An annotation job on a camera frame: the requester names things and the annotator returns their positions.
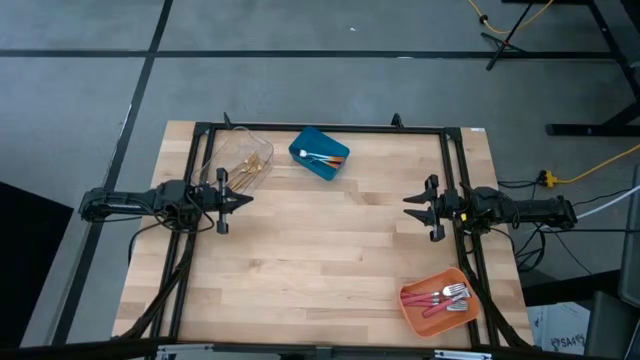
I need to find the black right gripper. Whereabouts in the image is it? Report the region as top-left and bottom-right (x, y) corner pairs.
(403, 174), (474, 243)

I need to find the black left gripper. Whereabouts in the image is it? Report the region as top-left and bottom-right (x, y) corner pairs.
(187, 168), (254, 235)

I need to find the gold wooden cutlery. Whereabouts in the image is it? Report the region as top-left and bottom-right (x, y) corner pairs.
(225, 150), (260, 185)

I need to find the blue plastic bin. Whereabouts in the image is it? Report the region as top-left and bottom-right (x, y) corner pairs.
(288, 125), (351, 182)

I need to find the clear plastic bin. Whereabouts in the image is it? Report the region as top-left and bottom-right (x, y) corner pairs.
(191, 124), (277, 196)

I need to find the orange plastic bin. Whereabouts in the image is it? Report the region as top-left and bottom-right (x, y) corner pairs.
(398, 266), (482, 339)

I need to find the black front crossbar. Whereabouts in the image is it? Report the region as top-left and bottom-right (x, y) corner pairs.
(0, 337), (534, 360)

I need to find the white printed cardboard box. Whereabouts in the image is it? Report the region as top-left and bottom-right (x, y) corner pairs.
(527, 301), (594, 357)

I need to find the black tripod stand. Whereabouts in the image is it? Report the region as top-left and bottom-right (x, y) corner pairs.
(480, 0), (537, 71)

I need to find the dark grey cabinet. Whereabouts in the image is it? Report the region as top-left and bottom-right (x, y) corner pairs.
(618, 164), (640, 307)

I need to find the black floor mat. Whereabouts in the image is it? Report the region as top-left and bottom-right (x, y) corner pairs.
(0, 181), (75, 349)

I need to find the dark grey case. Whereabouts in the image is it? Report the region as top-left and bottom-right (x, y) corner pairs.
(583, 289), (640, 360)

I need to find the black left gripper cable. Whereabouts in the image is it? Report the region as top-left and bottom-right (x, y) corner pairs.
(149, 209), (217, 235)

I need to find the black aluminium table frame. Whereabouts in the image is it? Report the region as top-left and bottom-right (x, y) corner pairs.
(148, 121), (502, 349)

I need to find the yellow extension cable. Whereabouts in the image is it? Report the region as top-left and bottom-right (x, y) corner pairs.
(467, 0), (555, 36)
(538, 143), (640, 189)

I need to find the black braided cable bundle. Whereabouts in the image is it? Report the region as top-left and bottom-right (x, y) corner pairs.
(459, 234), (532, 349)
(118, 234), (194, 346)

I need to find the black standing desk frame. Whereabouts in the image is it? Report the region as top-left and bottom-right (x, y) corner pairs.
(544, 0), (640, 137)

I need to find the white hanging cable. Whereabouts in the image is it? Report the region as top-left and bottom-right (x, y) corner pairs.
(577, 184), (640, 217)

